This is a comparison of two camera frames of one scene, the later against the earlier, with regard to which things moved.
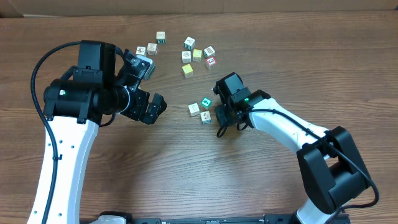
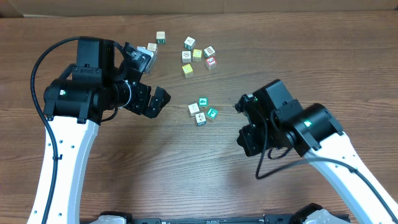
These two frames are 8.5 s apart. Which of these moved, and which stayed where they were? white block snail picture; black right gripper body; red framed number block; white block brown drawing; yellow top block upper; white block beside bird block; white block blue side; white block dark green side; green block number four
Moved: white block blue side; black right gripper body; green block number four
Stayed: white block beside bird block; white block snail picture; white block brown drawing; yellow top block upper; red framed number block; white block dark green side
